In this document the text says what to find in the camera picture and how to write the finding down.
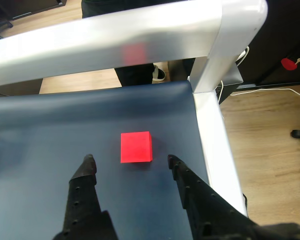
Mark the white floor cable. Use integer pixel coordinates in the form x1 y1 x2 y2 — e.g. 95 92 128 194
216 46 300 101

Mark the person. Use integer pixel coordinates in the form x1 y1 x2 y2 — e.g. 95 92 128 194
81 0 196 88

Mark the dark blue table mat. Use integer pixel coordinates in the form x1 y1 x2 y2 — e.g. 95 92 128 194
0 80 211 240

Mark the gripper black left finger taped tip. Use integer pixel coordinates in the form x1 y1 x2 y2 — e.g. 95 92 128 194
52 153 120 240

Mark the red cube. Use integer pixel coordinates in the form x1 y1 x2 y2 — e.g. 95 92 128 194
120 131 154 164

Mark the black cabinet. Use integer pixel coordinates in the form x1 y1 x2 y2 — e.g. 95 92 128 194
0 0 67 21
237 0 300 87

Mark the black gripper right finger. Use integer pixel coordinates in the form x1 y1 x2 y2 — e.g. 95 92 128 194
167 154 300 240

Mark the silver table frame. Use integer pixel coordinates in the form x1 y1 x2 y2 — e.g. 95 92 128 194
0 0 269 220

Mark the red key tag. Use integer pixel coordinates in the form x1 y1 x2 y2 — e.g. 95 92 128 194
280 50 300 72

